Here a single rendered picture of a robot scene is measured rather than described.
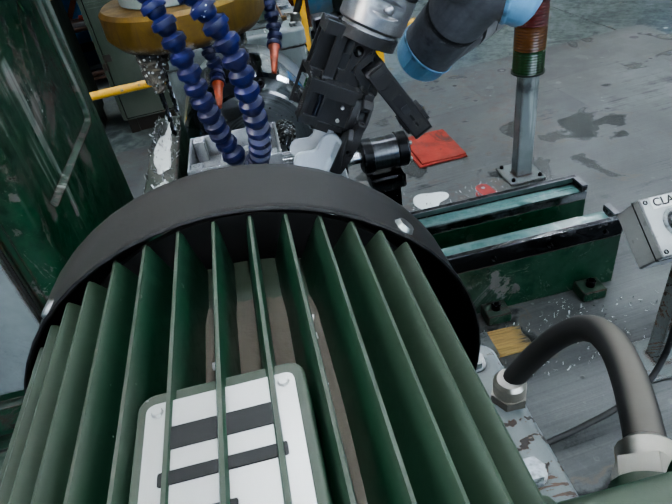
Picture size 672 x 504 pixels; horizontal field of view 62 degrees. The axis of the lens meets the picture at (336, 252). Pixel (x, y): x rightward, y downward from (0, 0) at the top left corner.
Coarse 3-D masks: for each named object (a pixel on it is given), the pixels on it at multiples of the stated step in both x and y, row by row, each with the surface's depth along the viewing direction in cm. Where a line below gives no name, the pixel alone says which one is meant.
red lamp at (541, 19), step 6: (546, 0) 98; (540, 6) 98; (546, 6) 98; (540, 12) 98; (546, 12) 99; (534, 18) 99; (540, 18) 99; (546, 18) 100; (528, 24) 100; (534, 24) 100; (540, 24) 100
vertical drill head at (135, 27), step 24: (120, 0) 58; (168, 0) 56; (216, 0) 56; (240, 0) 57; (120, 24) 56; (144, 24) 55; (192, 24) 55; (240, 24) 58; (120, 48) 59; (144, 48) 57; (192, 48) 57; (144, 72) 61; (168, 120) 65
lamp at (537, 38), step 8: (520, 32) 102; (528, 32) 101; (536, 32) 100; (544, 32) 101; (520, 40) 102; (528, 40) 102; (536, 40) 101; (544, 40) 102; (520, 48) 103; (528, 48) 102; (536, 48) 102; (544, 48) 103
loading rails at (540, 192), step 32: (512, 192) 94; (544, 192) 94; (576, 192) 93; (448, 224) 91; (480, 224) 93; (512, 224) 94; (544, 224) 96; (576, 224) 86; (608, 224) 84; (448, 256) 83; (480, 256) 83; (512, 256) 84; (544, 256) 86; (576, 256) 87; (608, 256) 89; (480, 288) 87; (512, 288) 88; (544, 288) 90; (576, 288) 90
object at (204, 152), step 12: (240, 132) 77; (276, 132) 74; (192, 144) 75; (204, 144) 75; (240, 144) 78; (276, 144) 77; (192, 156) 73; (204, 156) 76; (216, 156) 78; (276, 156) 69; (192, 168) 69; (204, 168) 69; (216, 168) 69
